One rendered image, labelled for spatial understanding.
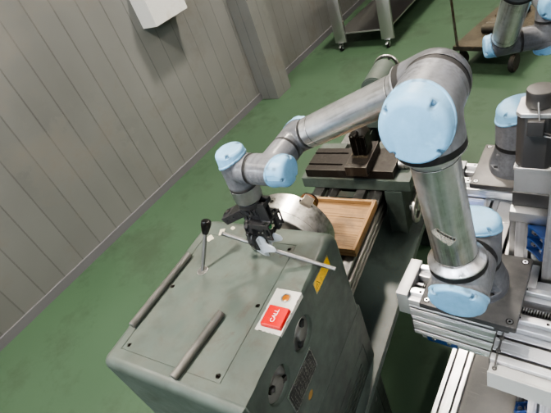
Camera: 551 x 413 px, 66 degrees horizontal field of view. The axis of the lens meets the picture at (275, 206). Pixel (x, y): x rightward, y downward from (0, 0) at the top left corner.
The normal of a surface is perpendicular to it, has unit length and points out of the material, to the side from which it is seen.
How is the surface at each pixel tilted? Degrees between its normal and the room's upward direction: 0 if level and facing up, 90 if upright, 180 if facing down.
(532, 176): 90
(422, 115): 82
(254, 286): 0
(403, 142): 82
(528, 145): 90
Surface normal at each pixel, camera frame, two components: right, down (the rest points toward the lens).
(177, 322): -0.30, -0.74
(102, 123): 0.80, 0.14
